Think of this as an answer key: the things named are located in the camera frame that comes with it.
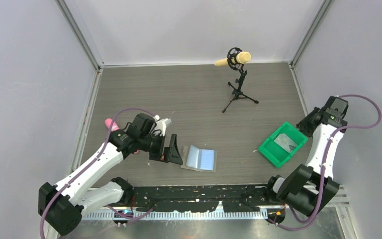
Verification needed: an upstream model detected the green plastic bin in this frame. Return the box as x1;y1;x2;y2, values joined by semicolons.
258;122;308;168

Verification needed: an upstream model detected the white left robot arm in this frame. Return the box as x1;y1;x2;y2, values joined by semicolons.
38;110;183;239

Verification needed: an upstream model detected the black tripod microphone stand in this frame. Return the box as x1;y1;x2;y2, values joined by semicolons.
222;47;259;113

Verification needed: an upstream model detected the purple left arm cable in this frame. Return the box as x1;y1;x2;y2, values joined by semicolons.
38;108;159;239

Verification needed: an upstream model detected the yellow foam microphone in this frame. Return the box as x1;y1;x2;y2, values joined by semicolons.
214;51;252;67

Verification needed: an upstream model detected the pink cylindrical toy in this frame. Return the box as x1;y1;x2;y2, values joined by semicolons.
104;118;140;158

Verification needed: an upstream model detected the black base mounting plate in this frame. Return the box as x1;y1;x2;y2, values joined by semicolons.
100;184;297;214

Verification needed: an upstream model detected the aluminium frame rail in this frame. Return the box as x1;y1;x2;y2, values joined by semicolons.
49;186;350;222

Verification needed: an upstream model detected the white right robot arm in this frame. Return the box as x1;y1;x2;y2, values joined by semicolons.
264;96;349;217

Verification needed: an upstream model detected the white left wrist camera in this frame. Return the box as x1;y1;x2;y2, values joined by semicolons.
152;115;172;136

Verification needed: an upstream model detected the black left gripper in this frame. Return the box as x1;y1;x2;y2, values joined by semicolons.
139;132;183;164

